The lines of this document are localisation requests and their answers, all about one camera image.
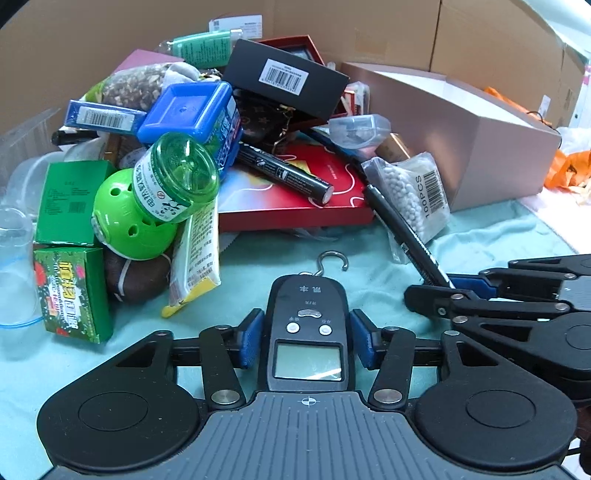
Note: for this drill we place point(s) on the brown toy football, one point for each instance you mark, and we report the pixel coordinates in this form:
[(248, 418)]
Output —
[(138, 277)]

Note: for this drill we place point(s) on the teal cloth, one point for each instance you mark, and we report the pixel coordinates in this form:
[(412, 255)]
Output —
[(277, 249)]

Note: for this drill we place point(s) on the plain green carton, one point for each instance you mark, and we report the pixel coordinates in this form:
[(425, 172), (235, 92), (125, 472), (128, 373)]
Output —
[(69, 198)]

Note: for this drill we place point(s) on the grey digital scale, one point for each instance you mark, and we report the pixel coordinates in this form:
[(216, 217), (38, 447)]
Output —
[(307, 295)]

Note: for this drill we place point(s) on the pinkish cardboard box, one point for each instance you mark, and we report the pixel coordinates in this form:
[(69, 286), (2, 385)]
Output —
[(485, 152)]

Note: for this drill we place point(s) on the dark blue pen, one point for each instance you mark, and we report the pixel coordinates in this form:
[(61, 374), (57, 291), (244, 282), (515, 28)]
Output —
[(323, 142)]

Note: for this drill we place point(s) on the green perforated ball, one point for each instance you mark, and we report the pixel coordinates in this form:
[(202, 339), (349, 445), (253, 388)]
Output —
[(120, 217)]

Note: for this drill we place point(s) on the thick black marker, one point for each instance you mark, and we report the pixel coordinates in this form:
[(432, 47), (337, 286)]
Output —
[(286, 173)]

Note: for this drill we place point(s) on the black barcode box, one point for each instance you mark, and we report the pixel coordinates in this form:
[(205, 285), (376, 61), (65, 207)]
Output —
[(314, 92)]

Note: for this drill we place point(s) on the small gold box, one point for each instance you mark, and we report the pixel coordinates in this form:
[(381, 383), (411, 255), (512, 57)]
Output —
[(392, 147)]

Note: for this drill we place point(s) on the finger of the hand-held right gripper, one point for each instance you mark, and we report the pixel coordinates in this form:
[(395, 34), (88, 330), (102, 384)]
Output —
[(471, 284), (485, 309)]

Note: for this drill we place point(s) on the red frame box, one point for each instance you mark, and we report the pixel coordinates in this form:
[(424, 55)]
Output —
[(304, 46)]

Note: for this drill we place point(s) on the small clear plastic box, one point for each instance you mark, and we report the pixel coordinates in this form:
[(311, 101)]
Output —
[(360, 131)]

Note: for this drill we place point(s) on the large cardboard backdrop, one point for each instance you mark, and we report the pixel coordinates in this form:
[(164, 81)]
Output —
[(92, 37)]

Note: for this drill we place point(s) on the brown patterned wallet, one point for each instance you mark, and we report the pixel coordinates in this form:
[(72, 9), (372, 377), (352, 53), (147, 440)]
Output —
[(258, 120)]

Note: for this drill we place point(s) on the small red pack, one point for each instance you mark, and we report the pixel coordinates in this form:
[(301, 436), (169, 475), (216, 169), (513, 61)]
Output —
[(353, 99)]

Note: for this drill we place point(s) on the red flat box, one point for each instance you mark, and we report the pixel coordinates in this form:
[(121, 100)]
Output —
[(332, 184)]

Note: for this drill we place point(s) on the small white label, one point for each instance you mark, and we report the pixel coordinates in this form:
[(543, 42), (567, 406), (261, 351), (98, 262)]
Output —
[(545, 107)]

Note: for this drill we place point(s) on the thin black pen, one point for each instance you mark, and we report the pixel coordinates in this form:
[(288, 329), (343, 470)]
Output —
[(406, 235)]

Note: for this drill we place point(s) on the green tube bottle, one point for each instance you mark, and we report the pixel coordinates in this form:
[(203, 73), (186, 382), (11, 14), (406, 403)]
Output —
[(203, 46)]

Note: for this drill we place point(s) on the orange plastic bag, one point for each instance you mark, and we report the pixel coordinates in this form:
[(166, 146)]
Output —
[(568, 170)]

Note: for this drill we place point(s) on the clear plastic tray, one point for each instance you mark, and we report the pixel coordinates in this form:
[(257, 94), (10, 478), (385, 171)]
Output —
[(27, 134)]

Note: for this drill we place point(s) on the clear green jar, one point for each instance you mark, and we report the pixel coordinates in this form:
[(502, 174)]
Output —
[(184, 170)]

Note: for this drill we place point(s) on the blue barcode box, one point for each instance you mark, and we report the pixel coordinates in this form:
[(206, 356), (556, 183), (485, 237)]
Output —
[(101, 117)]

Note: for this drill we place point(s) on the yellow white snack packet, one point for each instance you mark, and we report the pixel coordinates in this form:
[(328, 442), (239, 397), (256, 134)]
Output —
[(198, 258)]

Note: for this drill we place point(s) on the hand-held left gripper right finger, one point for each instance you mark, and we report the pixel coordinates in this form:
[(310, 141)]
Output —
[(362, 339)]

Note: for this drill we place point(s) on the white shipping label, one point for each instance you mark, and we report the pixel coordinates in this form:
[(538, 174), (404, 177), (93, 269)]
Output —
[(235, 26)]

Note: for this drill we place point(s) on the bag of white beads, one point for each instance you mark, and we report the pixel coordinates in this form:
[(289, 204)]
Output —
[(406, 184)]

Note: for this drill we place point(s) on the clear plastic cup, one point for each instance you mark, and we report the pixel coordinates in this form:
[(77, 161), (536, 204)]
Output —
[(16, 277)]

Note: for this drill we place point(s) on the bag of mixed grains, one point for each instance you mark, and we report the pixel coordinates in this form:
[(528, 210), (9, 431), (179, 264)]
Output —
[(134, 85)]

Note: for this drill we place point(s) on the blue plastic container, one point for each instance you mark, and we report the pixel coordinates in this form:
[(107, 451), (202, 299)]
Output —
[(184, 108)]

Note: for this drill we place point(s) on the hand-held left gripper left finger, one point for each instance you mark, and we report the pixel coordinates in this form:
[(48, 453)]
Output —
[(251, 339)]

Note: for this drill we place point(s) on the printed green candy box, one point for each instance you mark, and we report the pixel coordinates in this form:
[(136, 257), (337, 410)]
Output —
[(69, 290)]

